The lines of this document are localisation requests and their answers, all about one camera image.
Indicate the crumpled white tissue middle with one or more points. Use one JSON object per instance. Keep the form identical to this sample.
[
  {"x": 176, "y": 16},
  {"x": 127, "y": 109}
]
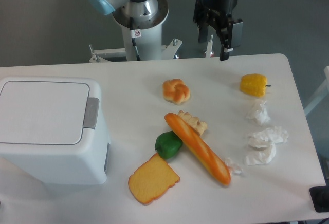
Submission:
[{"x": 267, "y": 137}]

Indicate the braided bread roll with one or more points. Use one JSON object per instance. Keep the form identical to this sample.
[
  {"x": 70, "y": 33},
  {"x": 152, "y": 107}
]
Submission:
[{"x": 175, "y": 91}]

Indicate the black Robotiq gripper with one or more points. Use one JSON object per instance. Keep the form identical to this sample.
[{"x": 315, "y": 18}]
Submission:
[{"x": 221, "y": 10}]

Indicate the yellow bell pepper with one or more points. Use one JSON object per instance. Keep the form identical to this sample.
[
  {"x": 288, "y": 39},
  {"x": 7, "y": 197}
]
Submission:
[{"x": 254, "y": 84}]

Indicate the toast bread slice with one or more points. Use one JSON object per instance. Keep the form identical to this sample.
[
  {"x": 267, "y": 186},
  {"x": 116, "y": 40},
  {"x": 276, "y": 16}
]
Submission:
[{"x": 152, "y": 179}]

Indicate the beige ginger root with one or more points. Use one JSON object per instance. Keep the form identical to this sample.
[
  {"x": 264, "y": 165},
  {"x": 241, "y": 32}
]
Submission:
[{"x": 194, "y": 122}]

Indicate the orange baguette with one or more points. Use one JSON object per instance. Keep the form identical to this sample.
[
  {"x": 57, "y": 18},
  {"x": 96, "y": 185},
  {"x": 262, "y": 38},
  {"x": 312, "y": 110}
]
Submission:
[{"x": 208, "y": 158}]

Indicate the white push-button trash can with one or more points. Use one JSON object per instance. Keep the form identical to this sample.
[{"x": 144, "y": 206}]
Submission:
[{"x": 53, "y": 128}]

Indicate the green bell pepper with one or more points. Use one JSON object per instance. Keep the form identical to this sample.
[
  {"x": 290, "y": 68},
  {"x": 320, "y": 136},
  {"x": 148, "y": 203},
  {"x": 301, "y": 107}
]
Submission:
[{"x": 168, "y": 144}]

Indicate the crumpled white tissue lower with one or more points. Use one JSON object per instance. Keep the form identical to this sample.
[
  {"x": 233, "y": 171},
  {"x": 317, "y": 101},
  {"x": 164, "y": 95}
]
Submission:
[{"x": 260, "y": 155}]

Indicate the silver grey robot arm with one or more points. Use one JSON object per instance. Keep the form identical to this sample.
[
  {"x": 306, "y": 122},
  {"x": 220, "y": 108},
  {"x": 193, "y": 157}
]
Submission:
[{"x": 141, "y": 25}]

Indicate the crumpled white tissue upper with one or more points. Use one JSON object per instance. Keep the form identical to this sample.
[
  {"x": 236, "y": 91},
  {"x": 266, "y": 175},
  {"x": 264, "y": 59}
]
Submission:
[{"x": 258, "y": 113}]

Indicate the small crumpled white tissue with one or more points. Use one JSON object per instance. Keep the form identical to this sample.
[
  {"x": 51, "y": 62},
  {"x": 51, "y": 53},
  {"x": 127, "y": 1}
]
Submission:
[{"x": 233, "y": 167}]

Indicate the white frame at right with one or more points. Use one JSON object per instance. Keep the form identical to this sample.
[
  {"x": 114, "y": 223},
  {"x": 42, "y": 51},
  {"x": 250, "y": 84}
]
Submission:
[{"x": 319, "y": 94}]

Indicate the black device at edge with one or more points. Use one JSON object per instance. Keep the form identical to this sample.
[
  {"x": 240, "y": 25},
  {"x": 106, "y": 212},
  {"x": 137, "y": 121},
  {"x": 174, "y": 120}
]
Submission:
[{"x": 319, "y": 196}]

